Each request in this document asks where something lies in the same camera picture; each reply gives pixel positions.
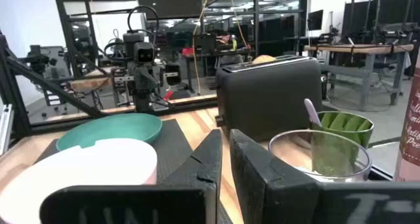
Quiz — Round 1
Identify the green plate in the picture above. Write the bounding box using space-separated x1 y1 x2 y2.
55 113 163 152

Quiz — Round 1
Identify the white plastic spoon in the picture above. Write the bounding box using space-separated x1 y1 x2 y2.
303 98 322 128

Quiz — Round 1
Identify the black metal shelving rack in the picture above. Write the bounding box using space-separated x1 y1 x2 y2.
52 0 308 97

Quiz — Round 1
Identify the wooden worktable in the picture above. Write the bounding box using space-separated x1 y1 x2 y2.
303 43 415 106

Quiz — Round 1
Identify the black toaster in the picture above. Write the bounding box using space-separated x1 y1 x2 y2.
215 55 324 143

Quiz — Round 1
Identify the green metallic cup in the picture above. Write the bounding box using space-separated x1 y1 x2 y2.
310 110 375 149

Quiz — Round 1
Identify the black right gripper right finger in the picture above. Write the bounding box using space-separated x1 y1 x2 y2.
229 129 420 224

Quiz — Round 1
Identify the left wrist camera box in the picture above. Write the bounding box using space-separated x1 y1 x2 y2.
133 41 156 64

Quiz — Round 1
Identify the clear drinking glass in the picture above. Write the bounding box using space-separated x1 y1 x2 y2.
268 129 373 183

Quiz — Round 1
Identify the yellow hanging cable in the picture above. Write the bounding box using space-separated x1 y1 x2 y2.
192 0 211 96
228 0 249 49

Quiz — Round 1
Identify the toast slice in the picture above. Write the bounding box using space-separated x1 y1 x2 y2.
251 55 277 64

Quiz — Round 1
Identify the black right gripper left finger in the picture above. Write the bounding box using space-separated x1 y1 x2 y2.
39 129 224 224

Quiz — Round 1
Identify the white bowl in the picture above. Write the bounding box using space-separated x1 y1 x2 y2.
0 137 158 224

